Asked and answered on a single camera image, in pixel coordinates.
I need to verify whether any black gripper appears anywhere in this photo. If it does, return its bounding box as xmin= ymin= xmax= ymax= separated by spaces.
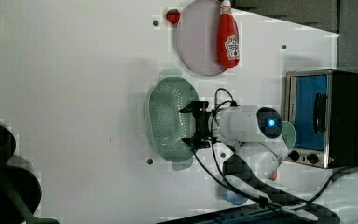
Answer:
xmin=180 ymin=101 xmax=217 ymax=149

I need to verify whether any green plastic strainer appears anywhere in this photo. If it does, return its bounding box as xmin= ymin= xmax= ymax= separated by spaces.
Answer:
xmin=145 ymin=68 xmax=199 ymax=171

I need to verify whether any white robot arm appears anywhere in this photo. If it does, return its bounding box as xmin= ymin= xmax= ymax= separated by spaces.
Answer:
xmin=179 ymin=101 xmax=340 ymax=224

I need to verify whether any blue bowl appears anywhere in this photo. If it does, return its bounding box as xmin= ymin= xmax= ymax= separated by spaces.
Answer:
xmin=219 ymin=186 xmax=248 ymax=206

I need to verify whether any green bowl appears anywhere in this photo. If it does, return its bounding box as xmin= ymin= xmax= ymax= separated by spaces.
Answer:
xmin=282 ymin=121 xmax=296 ymax=150

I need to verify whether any grey round plate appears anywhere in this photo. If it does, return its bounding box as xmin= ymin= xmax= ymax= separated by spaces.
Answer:
xmin=175 ymin=0 xmax=227 ymax=76

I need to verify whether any red ketchup bottle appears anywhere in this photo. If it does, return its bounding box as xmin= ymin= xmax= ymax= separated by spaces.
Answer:
xmin=217 ymin=0 xmax=240 ymax=69

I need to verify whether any toaster oven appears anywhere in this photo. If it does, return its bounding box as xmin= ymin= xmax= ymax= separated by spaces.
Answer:
xmin=284 ymin=69 xmax=358 ymax=169

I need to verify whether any red toy strawberry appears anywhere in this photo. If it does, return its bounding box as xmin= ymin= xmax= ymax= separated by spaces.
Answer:
xmin=166 ymin=9 xmax=181 ymax=24

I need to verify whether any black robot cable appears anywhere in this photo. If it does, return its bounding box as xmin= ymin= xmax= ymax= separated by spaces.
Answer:
xmin=192 ymin=87 xmax=358 ymax=224

